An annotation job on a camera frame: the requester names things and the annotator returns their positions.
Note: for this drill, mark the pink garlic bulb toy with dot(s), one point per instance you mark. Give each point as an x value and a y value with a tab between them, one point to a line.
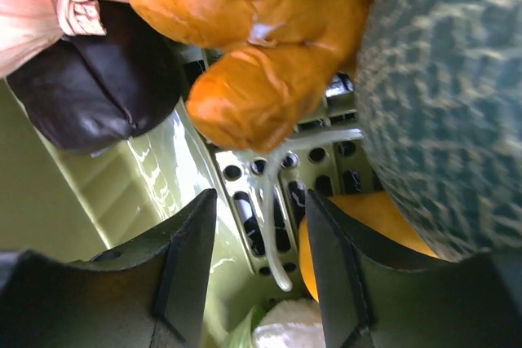
28	27

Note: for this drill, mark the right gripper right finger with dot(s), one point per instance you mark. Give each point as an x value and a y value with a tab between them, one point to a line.
374	292

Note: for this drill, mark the dark purple eggplant toy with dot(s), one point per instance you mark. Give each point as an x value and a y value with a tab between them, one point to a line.
86	93

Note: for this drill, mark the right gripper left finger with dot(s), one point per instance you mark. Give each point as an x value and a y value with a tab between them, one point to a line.
147	292

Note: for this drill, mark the orange fruit toy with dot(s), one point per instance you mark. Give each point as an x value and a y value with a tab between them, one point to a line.
375	210

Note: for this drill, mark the green netted melon toy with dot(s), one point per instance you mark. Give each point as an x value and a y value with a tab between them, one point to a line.
438	95

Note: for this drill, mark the orange ginger root toy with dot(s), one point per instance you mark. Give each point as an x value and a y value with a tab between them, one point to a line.
278	58

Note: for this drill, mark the olive green plastic basket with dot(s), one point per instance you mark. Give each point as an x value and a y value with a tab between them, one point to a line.
72	207

